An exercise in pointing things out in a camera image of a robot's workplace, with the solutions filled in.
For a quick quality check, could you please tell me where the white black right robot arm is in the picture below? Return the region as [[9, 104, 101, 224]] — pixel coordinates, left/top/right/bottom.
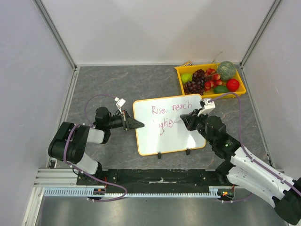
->
[[180, 110, 301, 226]]

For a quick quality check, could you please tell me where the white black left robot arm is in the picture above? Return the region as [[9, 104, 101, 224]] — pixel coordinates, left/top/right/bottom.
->
[[48, 107, 144, 179]]

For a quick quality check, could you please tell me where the green mango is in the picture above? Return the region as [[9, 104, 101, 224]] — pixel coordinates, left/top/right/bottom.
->
[[214, 85, 229, 94]]

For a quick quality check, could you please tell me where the red apple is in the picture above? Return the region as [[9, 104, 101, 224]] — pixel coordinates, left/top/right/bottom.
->
[[226, 79, 240, 92]]

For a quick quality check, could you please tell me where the yellow snack packet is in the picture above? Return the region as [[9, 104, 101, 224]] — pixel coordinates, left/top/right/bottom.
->
[[180, 61, 194, 67]]

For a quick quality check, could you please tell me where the green apple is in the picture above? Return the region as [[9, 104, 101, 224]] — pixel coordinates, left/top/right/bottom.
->
[[181, 73, 192, 84]]

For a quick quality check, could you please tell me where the white slotted cable duct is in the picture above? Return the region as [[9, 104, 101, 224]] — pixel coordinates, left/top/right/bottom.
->
[[44, 186, 230, 198]]

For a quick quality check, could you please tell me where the yellow-framed whiteboard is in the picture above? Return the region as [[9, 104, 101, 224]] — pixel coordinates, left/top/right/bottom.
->
[[133, 94, 206, 156]]

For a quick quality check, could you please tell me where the yellow plastic fruit tray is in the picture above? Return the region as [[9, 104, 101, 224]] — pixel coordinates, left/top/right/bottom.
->
[[175, 63, 246, 98]]

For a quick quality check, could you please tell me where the green netted melon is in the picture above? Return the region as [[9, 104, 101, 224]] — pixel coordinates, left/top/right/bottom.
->
[[216, 61, 236, 81]]

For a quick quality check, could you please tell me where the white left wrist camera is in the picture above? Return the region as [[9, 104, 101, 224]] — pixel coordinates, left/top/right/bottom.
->
[[114, 97, 126, 114]]

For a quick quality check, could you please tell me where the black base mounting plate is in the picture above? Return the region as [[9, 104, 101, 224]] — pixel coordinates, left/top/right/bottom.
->
[[77, 168, 236, 191]]

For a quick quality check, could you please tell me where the dark purple grape bunch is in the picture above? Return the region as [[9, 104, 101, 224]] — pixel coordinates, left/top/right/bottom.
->
[[183, 81, 205, 95]]

